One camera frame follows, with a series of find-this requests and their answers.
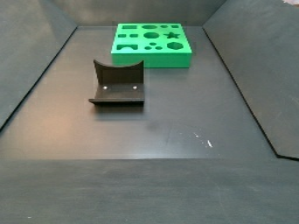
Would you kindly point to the green shape sorter box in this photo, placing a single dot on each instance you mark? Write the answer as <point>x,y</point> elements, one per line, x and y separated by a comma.
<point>156,43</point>

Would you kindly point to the black curved holder bracket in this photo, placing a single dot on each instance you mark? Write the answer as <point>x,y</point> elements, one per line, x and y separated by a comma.
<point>120,83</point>

